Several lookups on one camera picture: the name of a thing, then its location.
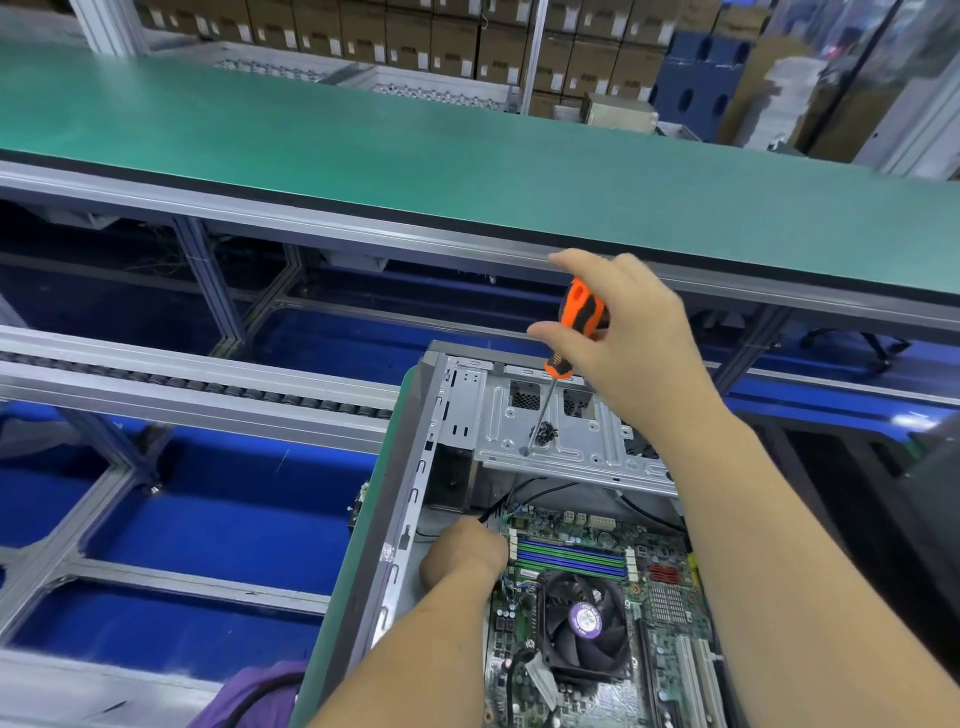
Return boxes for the person's right hand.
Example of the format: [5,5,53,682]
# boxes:
[525,249,737,452]

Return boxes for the person's left hand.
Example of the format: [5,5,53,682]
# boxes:
[418,517,512,590]

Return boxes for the orange black handle screwdriver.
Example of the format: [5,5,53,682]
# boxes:
[532,277,609,444]

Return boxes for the grey metal computer case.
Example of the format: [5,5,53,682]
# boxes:
[292,339,752,728]

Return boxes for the black CPU cooler fan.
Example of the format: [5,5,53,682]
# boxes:
[532,570,635,684]

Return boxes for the green motherboard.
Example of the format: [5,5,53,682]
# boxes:
[480,502,729,728]

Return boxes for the person's right forearm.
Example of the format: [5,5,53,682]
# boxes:
[667,420,960,728]

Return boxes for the person's left forearm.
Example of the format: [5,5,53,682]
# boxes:
[307,570,504,728]

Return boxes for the green conveyor belt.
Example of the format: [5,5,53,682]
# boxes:
[0,37,960,302]

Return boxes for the stack of cardboard boxes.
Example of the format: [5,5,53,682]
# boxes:
[135,0,774,99]

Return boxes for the grey flat metal rail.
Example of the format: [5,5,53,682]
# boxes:
[0,325,404,455]

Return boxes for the grey roller conveyor rail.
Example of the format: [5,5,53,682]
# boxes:
[0,645,227,728]

